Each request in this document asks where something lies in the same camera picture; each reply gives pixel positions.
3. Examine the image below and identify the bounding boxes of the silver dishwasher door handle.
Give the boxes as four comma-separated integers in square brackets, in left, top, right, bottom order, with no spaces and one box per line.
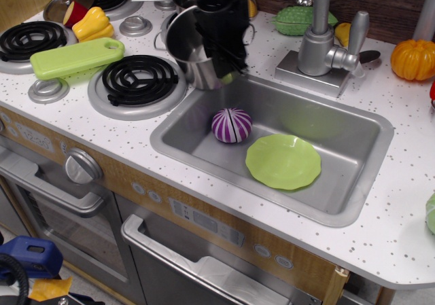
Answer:
[121,214,322,304]

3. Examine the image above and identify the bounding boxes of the front left black burner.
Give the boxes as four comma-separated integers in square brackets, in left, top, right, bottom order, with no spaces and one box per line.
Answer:
[1,21,77,75]

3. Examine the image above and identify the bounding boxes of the silver stove knob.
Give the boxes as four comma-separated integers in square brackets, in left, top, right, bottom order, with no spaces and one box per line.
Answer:
[64,147,103,185]

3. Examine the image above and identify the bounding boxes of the black cable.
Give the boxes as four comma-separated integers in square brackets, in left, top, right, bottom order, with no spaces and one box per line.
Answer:
[0,253,30,305]

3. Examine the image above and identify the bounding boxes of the orange pumpkin toy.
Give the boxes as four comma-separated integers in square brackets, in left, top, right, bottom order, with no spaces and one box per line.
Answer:
[390,39,434,81]

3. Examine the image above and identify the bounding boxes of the tall steel pot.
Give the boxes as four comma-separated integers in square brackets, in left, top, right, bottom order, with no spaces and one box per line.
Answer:
[166,6,247,90]

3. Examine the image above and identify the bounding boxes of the purple white striped onion toy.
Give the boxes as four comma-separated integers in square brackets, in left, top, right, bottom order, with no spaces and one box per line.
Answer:
[211,107,252,143]

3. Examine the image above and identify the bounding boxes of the silver toy faucet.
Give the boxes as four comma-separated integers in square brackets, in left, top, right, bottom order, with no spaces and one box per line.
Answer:
[275,0,370,97]

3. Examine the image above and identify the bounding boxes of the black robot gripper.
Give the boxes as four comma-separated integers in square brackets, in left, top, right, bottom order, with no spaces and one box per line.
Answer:
[196,0,249,78]

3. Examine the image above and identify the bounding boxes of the green cutting board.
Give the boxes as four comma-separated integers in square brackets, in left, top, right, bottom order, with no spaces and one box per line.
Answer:
[30,37,125,80]

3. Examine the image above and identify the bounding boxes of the red apple half toy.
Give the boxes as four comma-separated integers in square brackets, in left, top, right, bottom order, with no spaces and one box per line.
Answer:
[63,1,88,28]

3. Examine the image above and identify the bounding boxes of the silver burner dial back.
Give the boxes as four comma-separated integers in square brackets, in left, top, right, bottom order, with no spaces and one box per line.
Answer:
[119,16,152,37]

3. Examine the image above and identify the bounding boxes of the yellow bell pepper toy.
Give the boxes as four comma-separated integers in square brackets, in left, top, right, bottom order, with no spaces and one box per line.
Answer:
[72,7,114,43]

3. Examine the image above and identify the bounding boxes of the silver oven door handle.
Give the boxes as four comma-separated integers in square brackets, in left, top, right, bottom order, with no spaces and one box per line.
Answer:
[1,146,105,218]

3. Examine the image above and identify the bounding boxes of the blue clamp device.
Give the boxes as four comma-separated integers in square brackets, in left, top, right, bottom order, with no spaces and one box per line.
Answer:
[1,236,63,279]

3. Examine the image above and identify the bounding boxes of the green plastic plate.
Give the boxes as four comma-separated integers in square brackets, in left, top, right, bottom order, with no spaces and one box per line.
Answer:
[245,134,321,190]

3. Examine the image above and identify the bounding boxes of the yellow cloth on floor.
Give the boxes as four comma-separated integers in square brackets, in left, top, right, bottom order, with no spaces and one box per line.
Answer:
[29,276,73,302]

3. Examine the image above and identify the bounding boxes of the green cabbage toy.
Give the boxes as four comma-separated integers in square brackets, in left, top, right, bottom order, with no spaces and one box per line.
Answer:
[425,194,435,234]

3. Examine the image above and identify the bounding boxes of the front right black burner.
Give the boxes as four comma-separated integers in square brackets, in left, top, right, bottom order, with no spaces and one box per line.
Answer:
[88,55,188,121]

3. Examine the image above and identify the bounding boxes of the back right black burner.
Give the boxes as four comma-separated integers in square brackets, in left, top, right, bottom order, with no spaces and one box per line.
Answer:
[160,13,177,50]

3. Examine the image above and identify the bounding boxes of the silver sink basin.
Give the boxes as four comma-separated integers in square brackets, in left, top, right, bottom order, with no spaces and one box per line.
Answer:
[150,77,394,227]

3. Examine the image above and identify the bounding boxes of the yellow corn toy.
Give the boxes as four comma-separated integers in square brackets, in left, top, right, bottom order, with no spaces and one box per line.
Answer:
[247,0,258,18]

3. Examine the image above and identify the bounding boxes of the silver burner dial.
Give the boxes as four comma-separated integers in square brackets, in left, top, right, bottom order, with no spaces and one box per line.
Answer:
[119,16,152,37]
[28,78,69,104]

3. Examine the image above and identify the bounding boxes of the red toy at edge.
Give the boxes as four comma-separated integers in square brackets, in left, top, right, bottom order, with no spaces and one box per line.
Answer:
[430,81,435,109]

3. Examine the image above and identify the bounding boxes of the green bumpy gourd toy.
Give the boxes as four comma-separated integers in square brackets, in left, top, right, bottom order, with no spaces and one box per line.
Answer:
[271,6,338,36]

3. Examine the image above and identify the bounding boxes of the silver burner dial front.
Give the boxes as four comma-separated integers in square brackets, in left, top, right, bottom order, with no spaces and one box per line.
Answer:
[28,78,69,104]

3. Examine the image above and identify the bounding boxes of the steel pot lid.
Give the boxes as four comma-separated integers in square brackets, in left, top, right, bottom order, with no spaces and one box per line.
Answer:
[43,0,94,22]

